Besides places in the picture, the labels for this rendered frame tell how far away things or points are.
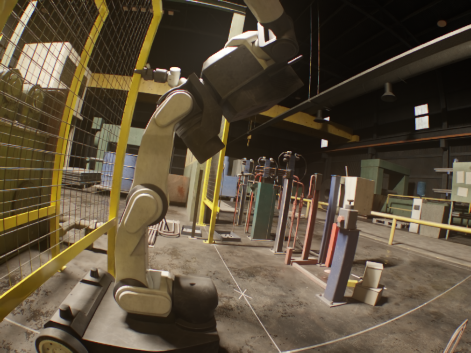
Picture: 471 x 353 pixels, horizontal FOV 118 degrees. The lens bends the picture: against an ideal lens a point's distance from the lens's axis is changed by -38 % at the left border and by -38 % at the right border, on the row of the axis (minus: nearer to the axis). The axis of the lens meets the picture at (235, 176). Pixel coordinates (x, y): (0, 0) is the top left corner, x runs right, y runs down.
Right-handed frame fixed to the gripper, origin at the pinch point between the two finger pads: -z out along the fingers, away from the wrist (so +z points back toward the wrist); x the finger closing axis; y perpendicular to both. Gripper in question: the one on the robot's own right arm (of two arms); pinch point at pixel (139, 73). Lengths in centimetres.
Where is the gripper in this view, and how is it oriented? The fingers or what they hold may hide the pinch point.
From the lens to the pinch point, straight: 154.6
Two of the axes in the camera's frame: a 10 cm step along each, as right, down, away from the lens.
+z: 9.6, 1.4, 2.3
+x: 2.3, 0.1, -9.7
